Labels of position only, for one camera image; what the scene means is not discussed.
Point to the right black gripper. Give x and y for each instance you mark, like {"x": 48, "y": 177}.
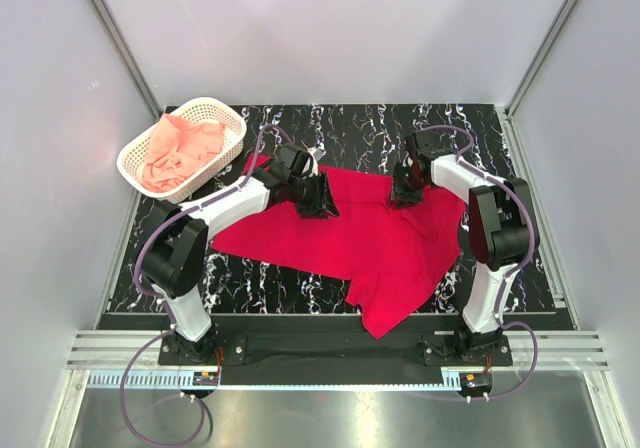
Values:
{"x": 403, "y": 198}

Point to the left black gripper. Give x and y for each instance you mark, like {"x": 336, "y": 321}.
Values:
{"x": 322, "y": 204}

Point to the red t-shirt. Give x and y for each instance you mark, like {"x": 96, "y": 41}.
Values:
{"x": 393, "y": 258}

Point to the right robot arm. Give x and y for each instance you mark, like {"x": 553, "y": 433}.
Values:
{"x": 502, "y": 226}

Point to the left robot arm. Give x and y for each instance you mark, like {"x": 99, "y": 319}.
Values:
{"x": 172, "y": 260}

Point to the peach t-shirt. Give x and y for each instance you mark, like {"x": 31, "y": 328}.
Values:
{"x": 177, "y": 149}

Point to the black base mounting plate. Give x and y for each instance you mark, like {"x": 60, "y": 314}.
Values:
{"x": 320, "y": 352}

